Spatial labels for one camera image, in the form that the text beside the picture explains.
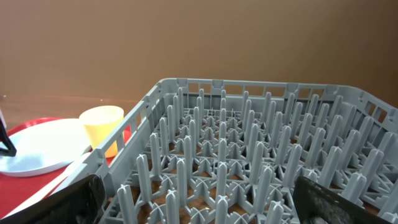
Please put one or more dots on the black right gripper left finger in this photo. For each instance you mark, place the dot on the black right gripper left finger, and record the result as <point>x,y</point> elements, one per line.
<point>78,203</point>

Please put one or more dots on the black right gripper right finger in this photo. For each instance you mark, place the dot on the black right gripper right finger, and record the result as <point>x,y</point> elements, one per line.
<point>316,204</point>

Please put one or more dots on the large light blue plate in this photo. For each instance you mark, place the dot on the large light blue plate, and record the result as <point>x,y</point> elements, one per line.
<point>46,147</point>

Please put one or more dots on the white plastic spoon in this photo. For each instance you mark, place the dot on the white plastic spoon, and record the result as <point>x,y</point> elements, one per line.
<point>43,192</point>

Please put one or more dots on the red serving tray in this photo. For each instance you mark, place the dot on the red serving tray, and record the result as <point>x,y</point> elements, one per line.
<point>15,190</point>

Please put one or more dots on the grey dishwasher rack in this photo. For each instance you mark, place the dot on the grey dishwasher rack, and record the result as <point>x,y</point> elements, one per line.
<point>227,151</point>

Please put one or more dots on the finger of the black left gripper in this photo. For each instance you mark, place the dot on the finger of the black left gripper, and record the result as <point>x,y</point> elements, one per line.
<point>9,150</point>

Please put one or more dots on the yellow plastic cup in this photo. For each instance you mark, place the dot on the yellow plastic cup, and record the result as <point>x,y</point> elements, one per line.
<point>100,121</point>

